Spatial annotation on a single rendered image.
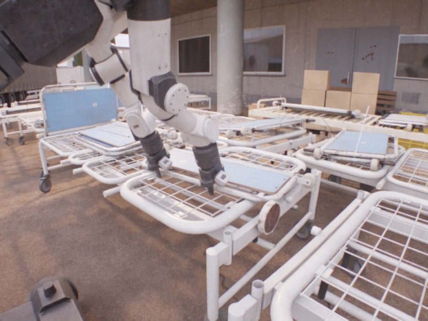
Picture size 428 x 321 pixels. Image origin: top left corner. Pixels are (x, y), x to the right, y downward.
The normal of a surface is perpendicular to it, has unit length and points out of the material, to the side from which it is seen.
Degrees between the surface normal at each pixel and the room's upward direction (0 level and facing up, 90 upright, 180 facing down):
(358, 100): 90
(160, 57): 108
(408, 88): 90
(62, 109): 90
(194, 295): 0
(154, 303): 0
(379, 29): 90
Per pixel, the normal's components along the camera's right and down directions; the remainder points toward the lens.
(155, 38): 0.46, 0.61
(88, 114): 0.75, 0.22
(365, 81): -0.55, 0.26
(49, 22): 0.62, 0.48
